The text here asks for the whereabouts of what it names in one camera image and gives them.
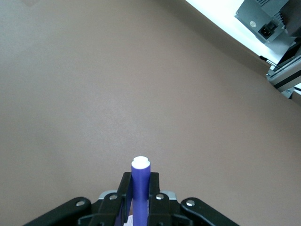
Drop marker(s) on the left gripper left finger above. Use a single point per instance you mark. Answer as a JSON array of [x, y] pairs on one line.
[[110, 209]]

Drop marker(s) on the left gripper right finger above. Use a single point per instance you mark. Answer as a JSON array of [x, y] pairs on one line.
[[160, 209]]

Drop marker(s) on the purple pen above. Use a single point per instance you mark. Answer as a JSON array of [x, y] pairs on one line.
[[140, 188]]

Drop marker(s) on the brown paper table cover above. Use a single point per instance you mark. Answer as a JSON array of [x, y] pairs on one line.
[[94, 94]]

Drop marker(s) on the grey power supply box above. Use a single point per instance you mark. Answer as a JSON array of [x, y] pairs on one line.
[[254, 14]]

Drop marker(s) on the aluminium frame rail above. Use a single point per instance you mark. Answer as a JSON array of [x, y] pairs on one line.
[[284, 77]]

